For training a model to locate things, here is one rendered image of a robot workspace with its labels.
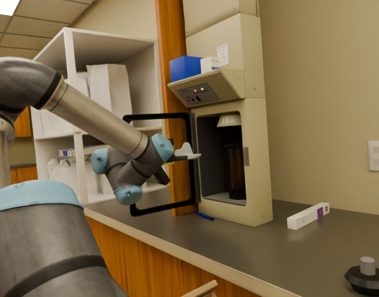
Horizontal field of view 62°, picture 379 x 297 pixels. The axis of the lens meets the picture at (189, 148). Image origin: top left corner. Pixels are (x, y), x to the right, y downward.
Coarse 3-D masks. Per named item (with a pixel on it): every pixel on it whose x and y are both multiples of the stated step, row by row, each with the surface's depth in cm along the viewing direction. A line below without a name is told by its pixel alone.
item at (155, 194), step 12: (144, 120) 125; (156, 120) 128; (168, 120) 131; (180, 120) 134; (144, 132) 125; (156, 132) 128; (168, 132) 131; (180, 132) 134; (180, 144) 134; (168, 168) 131; (180, 168) 134; (156, 180) 128; (180, 180) 134; (144, 192) 126; (156, 192) 128; (168, 192) 131; (180, 192) 134; (144, 204) 126; (156, 204) 128
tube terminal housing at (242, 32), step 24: (216, 24) 121; (240, 24) 112; (192, 48) 134; (240, 48) 113; (264, 96) 119; (264, 120) 119; (264, 144) 119; (264, 168) 119; (264, 192) 119; (216, 216) 131; (240, 216) 120; (264, 216) 119
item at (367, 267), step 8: (360, 264) 68; (368, 264) 66; (352, 272) 68; (360, 272) 68; (368, 272) 66; (376, 272) 67; (352, 280) 66; (360, 280) 65; (368, 280) 64; (376, 280) 64; (360, 288) 65; (368, 288) 64; (376, 288) 63
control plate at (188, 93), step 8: (184, 88) 125; (192, 88) 122; (200, 88) 120; (208, 88) 117; (184, 96) 130; (192, 96) 127; (200, 96) 124; (208, 96) 121; (216, 96) 118; (192, 104) 132
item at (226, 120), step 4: (232, 112) 124; (236, 112) 124; (220, 116) 130; (224, 116) 126; (228, 116) 125; (232, 116) 124; (236, 116) 123; (220, 120) 128; (224, 120) 126; (228, 120) 124; (232, 120) 123; (236, 120) 123; (240, 120) 122; (220, 124) 127; (224, 124) 125; (228, 124) 124; (232, 124) 123; (236, 124) 122; (240, 124) 122
